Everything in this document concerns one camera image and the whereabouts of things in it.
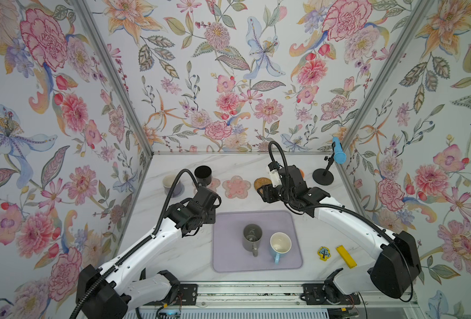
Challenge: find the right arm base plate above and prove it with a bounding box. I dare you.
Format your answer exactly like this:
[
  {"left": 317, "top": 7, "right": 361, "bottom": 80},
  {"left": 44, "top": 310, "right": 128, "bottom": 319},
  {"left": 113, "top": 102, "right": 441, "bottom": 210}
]
[{"left": 300, "top": 283, "right": 361, "bottom": 306}]

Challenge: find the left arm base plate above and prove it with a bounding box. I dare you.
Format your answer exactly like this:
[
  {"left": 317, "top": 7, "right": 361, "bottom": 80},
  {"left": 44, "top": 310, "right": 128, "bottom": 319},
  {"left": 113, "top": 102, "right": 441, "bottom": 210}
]
[{"left": 156, "top": 284, "right": 198, "bottom": 307}]

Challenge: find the lavender tray mat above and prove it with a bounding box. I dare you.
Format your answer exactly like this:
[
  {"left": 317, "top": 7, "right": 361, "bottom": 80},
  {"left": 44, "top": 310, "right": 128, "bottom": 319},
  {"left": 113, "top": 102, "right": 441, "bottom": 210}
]
[{"left": 212, "top": 211, "right": 303, "bottom": 272}]

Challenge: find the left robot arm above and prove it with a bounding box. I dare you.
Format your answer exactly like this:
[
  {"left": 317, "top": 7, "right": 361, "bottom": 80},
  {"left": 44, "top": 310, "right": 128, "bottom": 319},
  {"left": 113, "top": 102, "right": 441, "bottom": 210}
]
[{"left": 70, "top": 186, "right": 222, "bottom": 318}]

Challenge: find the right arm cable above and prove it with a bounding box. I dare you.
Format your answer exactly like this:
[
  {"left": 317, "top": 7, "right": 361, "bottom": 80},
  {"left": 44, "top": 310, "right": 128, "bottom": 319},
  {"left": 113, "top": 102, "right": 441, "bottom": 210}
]
[{"left": 268, "top": 140, "right": 414, "bottom": 304}]

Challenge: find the blue microphone on stand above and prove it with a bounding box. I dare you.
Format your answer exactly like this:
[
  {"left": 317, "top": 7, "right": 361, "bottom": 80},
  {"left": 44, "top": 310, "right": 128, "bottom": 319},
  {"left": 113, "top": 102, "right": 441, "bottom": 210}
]
[{"left": 312, "top": 136, "right": 347, "bottom": 187}]

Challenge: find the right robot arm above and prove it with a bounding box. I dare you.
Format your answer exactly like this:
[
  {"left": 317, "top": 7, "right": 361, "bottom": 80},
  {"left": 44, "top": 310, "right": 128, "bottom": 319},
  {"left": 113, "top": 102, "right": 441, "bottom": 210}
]
[{"left": 258, "top": 164, "right": 421, "bottom": 303}]

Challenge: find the yellow tag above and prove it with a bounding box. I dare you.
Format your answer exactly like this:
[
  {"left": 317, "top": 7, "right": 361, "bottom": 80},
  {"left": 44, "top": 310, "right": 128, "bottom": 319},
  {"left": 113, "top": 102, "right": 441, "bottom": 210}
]
[{"left": 336, "top": 245, "right": 357, "bottom": 268}]

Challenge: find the yellow blue sticker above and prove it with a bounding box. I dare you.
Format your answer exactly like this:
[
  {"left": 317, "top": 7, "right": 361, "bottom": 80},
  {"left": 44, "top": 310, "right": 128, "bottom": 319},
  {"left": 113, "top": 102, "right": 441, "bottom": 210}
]
[{"left": 317, "top": 246, "right": 331, "bottom": 261}]

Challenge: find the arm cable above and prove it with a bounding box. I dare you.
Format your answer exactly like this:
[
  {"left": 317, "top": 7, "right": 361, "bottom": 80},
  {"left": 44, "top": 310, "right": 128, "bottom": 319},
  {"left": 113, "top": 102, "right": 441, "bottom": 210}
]
[
  {"left": 268, "top": 140, "right": 414, "bottom": 304},
  {"left": 68, "top": 168, "right": 222, "bottom": 319}
]

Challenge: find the light blue mug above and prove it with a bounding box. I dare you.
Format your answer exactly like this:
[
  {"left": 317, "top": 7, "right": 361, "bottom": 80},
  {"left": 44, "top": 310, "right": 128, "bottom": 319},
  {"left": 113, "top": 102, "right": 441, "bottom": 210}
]
[{"left": 270, "top": 232, "right": 292, "bottom": 265}]

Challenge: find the pink flower coaster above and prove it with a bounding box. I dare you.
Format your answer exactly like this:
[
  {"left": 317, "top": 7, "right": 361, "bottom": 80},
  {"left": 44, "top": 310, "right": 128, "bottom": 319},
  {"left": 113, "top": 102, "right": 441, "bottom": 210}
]
[
  {"left": 222, "top": 175, "right": 251, "bottom": 199},
  {"left": 196, "top": 176, "right": 221, "bottom": 193}
]

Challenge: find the black mug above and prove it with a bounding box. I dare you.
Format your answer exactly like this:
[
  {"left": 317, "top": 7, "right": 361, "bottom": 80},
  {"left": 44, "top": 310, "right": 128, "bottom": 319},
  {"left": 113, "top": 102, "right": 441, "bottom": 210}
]
[{"left": 194, "top": 166, "right": 212, "bottom": 187}]

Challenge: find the woven rattan coaster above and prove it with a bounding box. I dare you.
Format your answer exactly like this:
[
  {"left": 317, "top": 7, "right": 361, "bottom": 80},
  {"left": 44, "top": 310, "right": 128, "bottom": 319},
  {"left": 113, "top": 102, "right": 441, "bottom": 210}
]
[{"left": 254, "top": 178, "right": 272, "bottom": 191}]

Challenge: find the purple mug white inside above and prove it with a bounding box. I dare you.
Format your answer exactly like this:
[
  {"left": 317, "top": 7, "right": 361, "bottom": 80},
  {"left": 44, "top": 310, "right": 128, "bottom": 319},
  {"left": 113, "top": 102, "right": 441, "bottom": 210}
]
[{"left": 162, "top": 175, "right": 184, "bottom": 198}]

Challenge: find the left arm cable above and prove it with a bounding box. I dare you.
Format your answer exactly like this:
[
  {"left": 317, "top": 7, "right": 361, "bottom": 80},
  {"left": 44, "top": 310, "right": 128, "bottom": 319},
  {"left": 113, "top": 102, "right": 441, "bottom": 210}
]
[{"left": 68, "top": 168, "right": 222, "bottom": 319}]

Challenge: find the aluminium front rail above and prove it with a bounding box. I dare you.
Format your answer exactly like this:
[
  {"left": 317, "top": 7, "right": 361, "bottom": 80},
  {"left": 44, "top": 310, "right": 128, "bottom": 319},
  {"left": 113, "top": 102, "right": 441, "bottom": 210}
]
[{"left": 122, "top": 280, "right": 416, "bottom": 314}]

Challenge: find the grey mug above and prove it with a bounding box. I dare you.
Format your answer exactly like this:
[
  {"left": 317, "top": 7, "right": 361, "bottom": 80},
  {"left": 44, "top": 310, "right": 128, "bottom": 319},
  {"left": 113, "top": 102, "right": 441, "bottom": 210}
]
[{"left": 242, "top": 224, "right": 263, "bottom": 257}]

